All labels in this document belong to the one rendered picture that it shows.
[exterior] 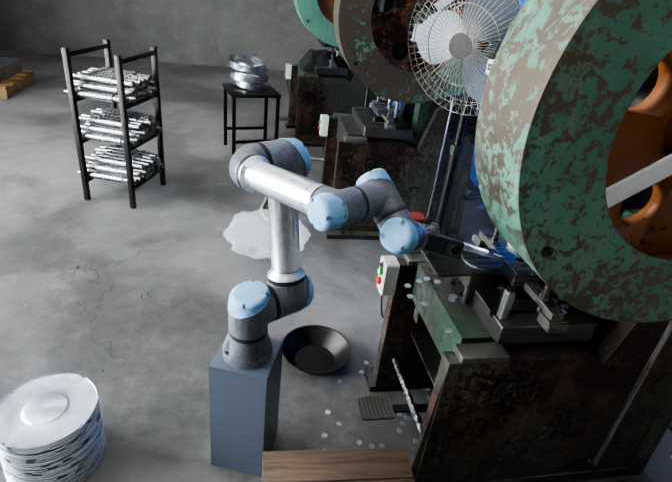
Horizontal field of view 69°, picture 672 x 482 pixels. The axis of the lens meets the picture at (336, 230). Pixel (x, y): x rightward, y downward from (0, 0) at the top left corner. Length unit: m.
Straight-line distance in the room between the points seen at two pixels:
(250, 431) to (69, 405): 0.57
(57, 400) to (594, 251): 1.57
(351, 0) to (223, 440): 1.95
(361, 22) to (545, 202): 1.79
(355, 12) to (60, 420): 2.04
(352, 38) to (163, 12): 5.53
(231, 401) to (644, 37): 1.36
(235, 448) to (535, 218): 1.23
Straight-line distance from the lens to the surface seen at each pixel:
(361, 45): 2.57
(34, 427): 1.80
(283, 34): 7.85
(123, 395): 2.13
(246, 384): 1.54
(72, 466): 1.85
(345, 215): 0.97
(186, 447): 1.93
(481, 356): 1.41
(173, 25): 7.87
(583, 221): 0.99
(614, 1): 0.87
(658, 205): 1.20
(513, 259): 1.62
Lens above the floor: 1.52
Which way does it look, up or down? 28 degrees down
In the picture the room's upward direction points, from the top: 7 degrees clockwise
